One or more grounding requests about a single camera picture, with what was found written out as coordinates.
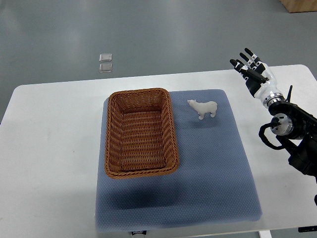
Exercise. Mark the black mat label tag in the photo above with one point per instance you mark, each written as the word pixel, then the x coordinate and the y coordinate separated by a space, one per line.
pixel 138 234

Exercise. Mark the white toy polar bear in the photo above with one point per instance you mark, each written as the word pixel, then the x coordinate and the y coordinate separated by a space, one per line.
pixel 203 108

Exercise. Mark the wooden box corner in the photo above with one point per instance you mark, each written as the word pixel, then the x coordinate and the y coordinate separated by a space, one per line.
pixel 298 6

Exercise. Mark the black table control panel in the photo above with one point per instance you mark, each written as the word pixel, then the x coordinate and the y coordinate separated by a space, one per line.
pixel 307 229

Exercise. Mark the upper silver floor plate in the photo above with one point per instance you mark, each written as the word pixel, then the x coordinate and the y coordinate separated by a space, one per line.
pixel 105 57

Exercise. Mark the blue-grey padded mat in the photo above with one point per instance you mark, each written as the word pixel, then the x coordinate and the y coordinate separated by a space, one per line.
pixel 213 183

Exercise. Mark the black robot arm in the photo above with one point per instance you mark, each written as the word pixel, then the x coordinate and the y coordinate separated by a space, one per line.
pixel 292 129

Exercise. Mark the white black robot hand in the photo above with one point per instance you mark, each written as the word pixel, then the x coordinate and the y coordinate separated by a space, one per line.
pixel 259 79

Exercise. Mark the brown wicker basket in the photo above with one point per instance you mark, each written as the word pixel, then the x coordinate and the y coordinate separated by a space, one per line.
pixel 140 134

